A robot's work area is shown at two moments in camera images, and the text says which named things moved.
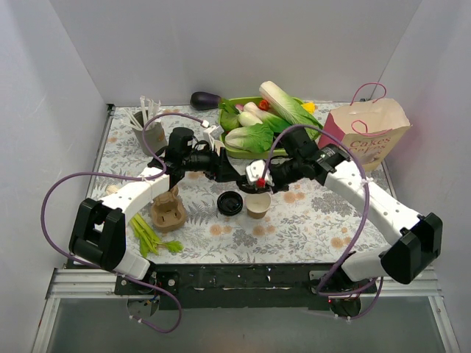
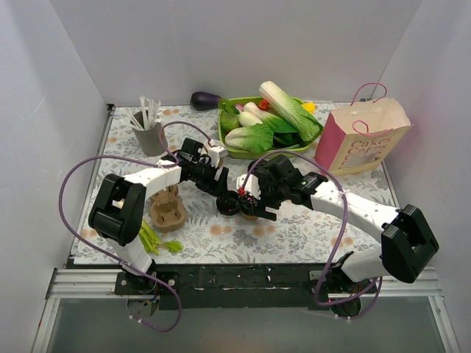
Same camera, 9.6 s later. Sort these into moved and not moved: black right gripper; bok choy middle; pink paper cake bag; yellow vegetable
Moved: black right gripper
Not moved: yellow vegetable; bok choy middle; pink paper cake bag
